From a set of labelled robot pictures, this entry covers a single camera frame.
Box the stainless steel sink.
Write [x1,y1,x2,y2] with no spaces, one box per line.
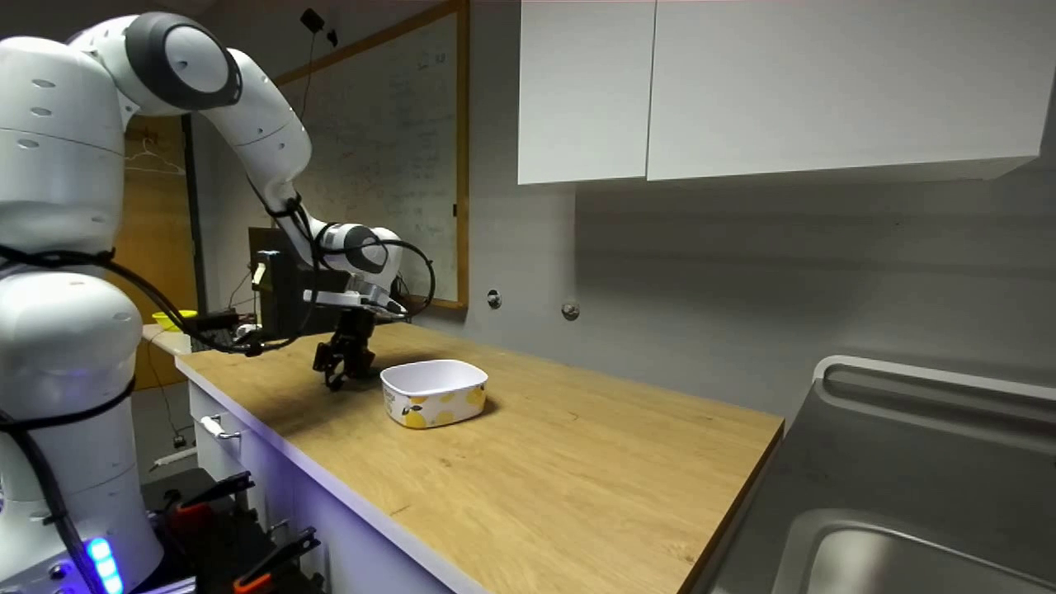
[688,352,1056,594]

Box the silver drawer handle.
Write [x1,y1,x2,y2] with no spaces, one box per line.
[196,410,246,446]

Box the wide white cabinet door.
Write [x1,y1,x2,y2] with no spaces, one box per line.
[643,0,1056,186]

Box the wood-framed whiteboard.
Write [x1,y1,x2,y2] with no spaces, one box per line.
[271,0,474,322]

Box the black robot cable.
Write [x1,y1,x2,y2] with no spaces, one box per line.
[0,241,334,357]

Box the black and orange clamp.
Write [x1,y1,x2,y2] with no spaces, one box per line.
[163,473,258,523]
[228,523,325,594]

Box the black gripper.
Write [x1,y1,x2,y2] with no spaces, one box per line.
[309,303,384,395]

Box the black monitor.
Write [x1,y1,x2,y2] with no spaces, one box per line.
[246,225,341,342]

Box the yellow object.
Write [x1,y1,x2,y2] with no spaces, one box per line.
[150,308,200,334]

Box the wooden door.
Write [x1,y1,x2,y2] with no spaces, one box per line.
[109,112,204,393]

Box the white bowl with lemon print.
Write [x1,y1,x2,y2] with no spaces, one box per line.
[378,357,494,431]

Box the white base cabinet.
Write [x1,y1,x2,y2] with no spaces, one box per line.
[176,367,466,594]

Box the narrow white cabinet door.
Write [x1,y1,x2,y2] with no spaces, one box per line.
[514,0,661,189]

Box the black wall-mounted camera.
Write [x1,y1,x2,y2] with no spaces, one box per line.
[296,5,341,48]

